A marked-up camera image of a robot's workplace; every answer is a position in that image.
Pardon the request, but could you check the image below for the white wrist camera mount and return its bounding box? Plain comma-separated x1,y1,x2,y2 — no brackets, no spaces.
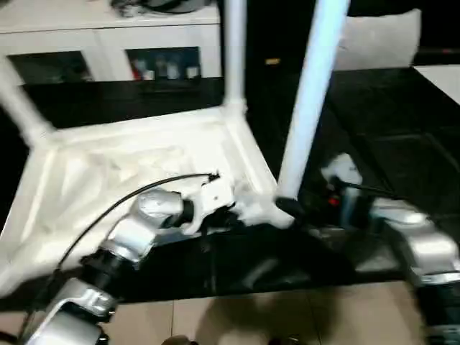
321,153,372,228
186,178,237,235

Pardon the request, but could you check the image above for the white plastic table top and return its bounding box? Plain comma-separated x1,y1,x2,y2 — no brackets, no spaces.
0,102,294,301

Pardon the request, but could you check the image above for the white plastic table leg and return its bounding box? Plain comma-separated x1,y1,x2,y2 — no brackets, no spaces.
0,55,55,147
223,0,249,111
278,0,351,199

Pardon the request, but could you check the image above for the black speaker with gold label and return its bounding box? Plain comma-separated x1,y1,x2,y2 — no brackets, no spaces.
218,0,317,73

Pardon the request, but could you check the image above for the white flat panel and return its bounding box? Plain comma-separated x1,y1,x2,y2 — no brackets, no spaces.
413,64,460,105

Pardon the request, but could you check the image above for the black work mat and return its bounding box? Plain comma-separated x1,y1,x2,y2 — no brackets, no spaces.
0,66,460,303

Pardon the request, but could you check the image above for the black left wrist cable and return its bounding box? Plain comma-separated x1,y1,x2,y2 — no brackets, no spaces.
21,172,221,324

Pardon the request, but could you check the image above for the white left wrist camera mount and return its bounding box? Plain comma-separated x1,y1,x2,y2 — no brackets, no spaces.
186,178,237,235

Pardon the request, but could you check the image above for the white sideboard with glass doors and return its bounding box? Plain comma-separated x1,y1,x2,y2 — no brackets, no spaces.
0,0,222,86

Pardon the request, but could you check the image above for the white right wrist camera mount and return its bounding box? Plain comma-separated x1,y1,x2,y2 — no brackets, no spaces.
321,153,372,228

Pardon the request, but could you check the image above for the grey cushion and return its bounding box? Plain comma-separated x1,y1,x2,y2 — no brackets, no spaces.
336,9,422,71

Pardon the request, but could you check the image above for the grey helmet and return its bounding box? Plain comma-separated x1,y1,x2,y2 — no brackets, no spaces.
139,0,213,12

